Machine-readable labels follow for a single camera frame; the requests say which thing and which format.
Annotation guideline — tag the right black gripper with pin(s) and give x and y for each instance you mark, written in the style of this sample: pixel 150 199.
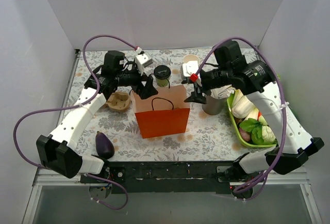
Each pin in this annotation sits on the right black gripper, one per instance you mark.
pixel 196 86

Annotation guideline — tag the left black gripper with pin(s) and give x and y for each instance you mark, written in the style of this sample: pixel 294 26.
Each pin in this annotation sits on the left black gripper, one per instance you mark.
pixel 142 82

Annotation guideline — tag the green paper cup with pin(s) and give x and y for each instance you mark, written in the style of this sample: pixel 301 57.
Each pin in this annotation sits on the green paper cup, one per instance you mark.
pixel 163 82

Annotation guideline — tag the black plastic cup lid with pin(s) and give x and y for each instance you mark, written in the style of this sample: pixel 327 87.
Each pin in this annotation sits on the black plastic cup lid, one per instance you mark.
pixel 162 72

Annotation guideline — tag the orange paper bag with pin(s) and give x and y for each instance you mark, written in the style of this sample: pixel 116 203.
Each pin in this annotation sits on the orange paper bag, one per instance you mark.
pixel 163 114

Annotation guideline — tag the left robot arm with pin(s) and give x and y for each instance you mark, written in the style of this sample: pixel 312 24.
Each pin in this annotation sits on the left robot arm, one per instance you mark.
pixel 57 150

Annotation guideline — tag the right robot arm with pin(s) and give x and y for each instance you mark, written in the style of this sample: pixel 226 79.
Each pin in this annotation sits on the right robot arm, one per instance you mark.
pixel 225 65

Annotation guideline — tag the grey straw holder cup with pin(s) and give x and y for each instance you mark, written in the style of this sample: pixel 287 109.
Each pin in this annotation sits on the grey straw holder cup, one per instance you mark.
pixel 213 105

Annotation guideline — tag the floral tablecloth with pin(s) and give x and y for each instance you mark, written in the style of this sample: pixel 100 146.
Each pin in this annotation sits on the floral tablecloth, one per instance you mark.
pixel 207 138

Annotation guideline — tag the white wrapped straws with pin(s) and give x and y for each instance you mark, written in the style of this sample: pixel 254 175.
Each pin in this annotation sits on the white wrapped straws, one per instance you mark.
pixel 222 92

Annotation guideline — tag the green plastic basket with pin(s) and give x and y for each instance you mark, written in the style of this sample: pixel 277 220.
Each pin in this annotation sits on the green plastic basket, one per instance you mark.
pixel 236 123

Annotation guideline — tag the stack of paper cups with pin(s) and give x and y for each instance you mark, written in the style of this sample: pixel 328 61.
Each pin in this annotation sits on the stack of paper cups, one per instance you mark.
pixel 191 59

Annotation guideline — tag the napa cabbage toy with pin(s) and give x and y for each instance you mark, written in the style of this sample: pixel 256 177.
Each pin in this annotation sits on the napa cabbage toy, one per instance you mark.
pixel 242 107

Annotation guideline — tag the pink sweet potato toy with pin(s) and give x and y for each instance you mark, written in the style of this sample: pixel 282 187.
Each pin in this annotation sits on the pink sweet potato toy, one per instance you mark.
pixel 245 135

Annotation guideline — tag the white radish toy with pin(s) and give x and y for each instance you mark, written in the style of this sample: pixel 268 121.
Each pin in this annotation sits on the white radish toy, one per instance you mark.
pixel 262 120

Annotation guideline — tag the purple eggplant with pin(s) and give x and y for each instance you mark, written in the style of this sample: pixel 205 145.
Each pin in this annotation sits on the purple eggplant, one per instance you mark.
pixel 104 146

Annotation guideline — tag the white garlic toy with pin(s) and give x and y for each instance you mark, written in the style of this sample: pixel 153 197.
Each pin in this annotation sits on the white garlic toy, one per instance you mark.
pixel 268 135

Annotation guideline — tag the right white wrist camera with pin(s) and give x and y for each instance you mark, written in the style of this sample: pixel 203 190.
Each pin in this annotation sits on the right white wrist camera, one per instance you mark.
pixel 187 69

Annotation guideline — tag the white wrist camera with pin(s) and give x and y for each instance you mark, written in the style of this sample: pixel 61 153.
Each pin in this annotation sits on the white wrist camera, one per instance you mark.
pixel 142 61
pixel 187 69

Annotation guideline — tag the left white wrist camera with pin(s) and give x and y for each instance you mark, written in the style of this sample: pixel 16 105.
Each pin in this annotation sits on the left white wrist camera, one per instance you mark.
pixel 142 61

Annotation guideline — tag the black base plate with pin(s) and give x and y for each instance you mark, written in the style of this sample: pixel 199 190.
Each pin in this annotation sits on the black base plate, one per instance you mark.
pixel 167 177

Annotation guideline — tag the aluminium frame rail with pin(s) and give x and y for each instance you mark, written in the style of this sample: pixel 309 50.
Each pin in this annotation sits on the aluminium frame rail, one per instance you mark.
pixel 284 199

